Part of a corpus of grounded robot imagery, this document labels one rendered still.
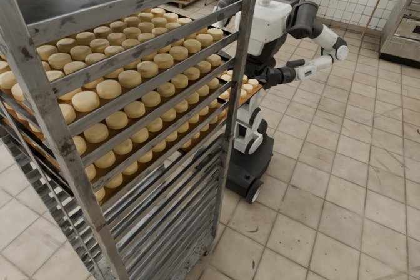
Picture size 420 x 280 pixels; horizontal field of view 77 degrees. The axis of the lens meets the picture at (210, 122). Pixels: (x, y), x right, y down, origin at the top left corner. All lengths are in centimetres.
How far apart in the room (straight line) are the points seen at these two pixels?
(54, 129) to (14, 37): 15
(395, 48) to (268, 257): 372
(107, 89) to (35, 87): 20
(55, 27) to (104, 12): 8
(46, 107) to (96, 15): 16
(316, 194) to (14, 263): 219
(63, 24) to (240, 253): 180
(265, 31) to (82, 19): 111
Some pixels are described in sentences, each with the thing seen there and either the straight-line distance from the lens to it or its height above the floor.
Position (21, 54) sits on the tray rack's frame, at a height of 168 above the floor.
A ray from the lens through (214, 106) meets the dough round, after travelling 100.
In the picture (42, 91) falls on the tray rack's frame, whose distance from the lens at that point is 44.
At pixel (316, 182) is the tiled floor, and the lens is 251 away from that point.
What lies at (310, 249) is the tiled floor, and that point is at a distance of 216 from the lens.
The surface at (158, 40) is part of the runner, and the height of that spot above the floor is 160.
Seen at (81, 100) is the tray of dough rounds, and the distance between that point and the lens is 59.
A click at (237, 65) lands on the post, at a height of 140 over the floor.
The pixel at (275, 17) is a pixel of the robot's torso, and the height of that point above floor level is 138.
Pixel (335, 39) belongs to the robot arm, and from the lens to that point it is 159.
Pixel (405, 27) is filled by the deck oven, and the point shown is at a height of 54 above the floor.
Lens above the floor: 185
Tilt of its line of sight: 42 degrees down
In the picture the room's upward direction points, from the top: 4 degrees clockwise
